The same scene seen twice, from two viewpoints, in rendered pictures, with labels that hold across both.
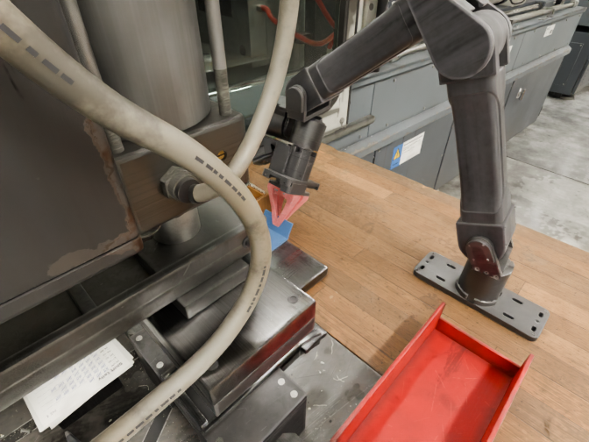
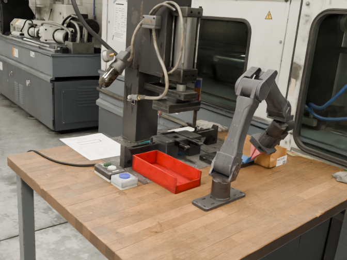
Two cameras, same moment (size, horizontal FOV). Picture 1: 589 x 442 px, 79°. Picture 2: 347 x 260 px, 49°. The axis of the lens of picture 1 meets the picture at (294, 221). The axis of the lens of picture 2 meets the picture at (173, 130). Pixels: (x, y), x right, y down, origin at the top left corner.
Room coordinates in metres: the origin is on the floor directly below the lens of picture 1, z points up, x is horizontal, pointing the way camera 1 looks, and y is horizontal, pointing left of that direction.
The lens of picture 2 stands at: (0.29, -1.46, 1.47)
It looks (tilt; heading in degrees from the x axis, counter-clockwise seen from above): 17 degrees down; 93
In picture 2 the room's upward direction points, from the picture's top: 4 degrees clockwise
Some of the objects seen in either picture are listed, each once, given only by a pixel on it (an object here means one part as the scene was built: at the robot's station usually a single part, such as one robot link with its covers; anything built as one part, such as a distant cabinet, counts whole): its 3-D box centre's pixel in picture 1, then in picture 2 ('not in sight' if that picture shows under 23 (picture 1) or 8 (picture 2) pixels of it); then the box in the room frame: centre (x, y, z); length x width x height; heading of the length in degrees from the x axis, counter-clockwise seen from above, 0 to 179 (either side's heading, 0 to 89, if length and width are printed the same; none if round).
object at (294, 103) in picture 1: (289, 110); (282, 118); (0.62, 0.01, 1.12); 0.12 x 0.09 x 0.12; 52
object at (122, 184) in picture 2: not in sight; (124, 184); (0.06, -0.26, 0.90); 0.07 x 0.07 x 0.06; 46
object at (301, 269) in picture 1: (260, 270); (226, 160); (0.44, 0.06, 0.91); 0.17 x 0.16 x 0.02; 46
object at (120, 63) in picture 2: not in sight; (117, 66); (-0.07, 0.20, 1.25); 0.19 x 0.07 x 0.19; 46
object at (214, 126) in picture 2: not in sight; (210, 134); (0.37, 0.29, 0.95); 0.06 x 0.03 x 0.09; 46
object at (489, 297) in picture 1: (483, 276); (220, 189); (0.39, -0.30, 0.94); 0.20 x 0.07 x 0.08; 46
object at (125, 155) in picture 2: not in sight; (128, 155); (0.04, -0.08, 0.95); 0.06 x 0.03 x 0.09; 46
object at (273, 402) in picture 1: (212, 366); (176, 136); (0.22, 0.09, 0.98); 0.20 x 0.10 x 0.01; 46
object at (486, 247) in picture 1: (491, 245); (223, 169); (0.40, -0.29, 1.00); 0.09 x 0.06 x 0.06; 142
